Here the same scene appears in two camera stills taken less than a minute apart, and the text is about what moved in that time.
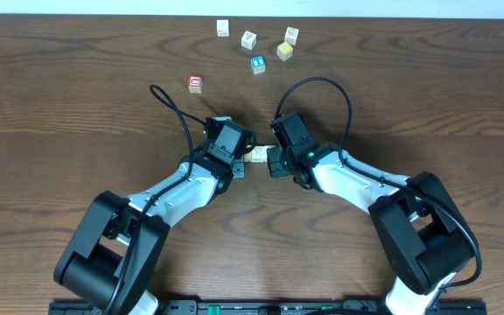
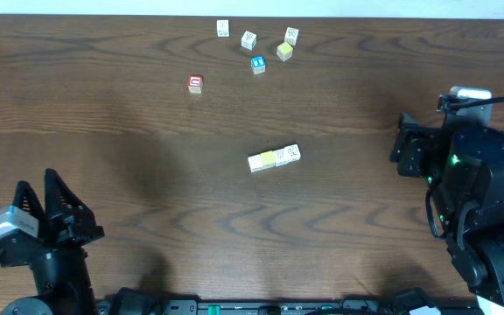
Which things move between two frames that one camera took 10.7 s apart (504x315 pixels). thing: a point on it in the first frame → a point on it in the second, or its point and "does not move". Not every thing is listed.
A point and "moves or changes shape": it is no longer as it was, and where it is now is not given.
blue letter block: (258, 64) does not move
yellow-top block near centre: (284, 51) does not move
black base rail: (286, 307) does not move
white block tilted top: (248, 40) does not move
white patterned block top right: (291, 36) does not move
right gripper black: (273, 162) → (413, 143)
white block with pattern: (259, 154) moves or changes shape
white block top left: (223, 28) does not move
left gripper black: (238, 167) → (66, 232)
